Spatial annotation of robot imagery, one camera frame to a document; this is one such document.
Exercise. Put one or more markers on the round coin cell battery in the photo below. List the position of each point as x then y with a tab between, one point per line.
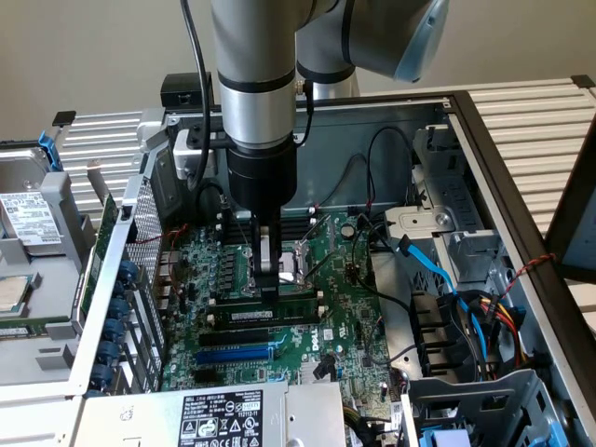
347	229

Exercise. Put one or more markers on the black box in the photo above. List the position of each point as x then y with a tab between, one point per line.
179	86

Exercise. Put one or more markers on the silver socket cover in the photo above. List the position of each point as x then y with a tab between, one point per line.
329	219

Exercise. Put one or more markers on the silver hard disk white label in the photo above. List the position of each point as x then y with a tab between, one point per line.
28	219

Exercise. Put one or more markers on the silver disk bay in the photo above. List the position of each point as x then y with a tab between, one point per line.
465	200

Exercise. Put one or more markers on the green graphics card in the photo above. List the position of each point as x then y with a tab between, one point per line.
106	219

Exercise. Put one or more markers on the black table end cap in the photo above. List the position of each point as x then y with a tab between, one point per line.
63	118
583	81

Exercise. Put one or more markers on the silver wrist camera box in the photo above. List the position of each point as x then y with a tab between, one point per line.
184	156

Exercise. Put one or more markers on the open grey PC case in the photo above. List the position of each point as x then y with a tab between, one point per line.
354	153

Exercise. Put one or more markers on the green motherboard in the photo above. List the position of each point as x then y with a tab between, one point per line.
344	288

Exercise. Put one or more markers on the silver metal bracket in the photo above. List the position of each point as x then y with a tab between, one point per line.
414	219

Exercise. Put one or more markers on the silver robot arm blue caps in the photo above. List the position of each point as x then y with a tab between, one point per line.
253	46

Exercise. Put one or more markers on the CPU socket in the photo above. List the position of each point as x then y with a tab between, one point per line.
291	277

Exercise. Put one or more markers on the long black expansion slot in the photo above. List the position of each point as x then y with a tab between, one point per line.
233	337

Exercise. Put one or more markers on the short black expansion slot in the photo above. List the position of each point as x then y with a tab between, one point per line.
206	377

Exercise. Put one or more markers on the small silver heat sink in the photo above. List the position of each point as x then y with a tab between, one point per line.
308	370

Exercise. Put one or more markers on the thin metal locking lever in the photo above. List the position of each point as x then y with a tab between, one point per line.
239	228
326	266

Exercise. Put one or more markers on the black fan shroud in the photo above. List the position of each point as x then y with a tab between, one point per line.
433	326

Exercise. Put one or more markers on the grey drive cage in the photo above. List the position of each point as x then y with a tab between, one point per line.
465	396

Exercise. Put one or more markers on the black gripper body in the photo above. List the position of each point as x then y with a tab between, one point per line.
263	179

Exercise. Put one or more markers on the grey parts rack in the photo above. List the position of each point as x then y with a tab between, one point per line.
51	288

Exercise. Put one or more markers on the silver power supply with label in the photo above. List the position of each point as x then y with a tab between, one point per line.
153	414

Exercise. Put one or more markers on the blue slot retention clip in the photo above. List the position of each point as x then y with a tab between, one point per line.
113	330
119	309
108	353
102	376
126	271

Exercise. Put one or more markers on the silver CPU green edge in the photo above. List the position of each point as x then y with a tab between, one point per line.
14	293

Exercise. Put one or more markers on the blue expansion slot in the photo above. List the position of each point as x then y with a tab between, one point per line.
233	356

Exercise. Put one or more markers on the dark case side panel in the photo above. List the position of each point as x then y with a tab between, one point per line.
579	233

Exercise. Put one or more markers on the green RAM stick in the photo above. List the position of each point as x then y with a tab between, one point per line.
18	330
298	311

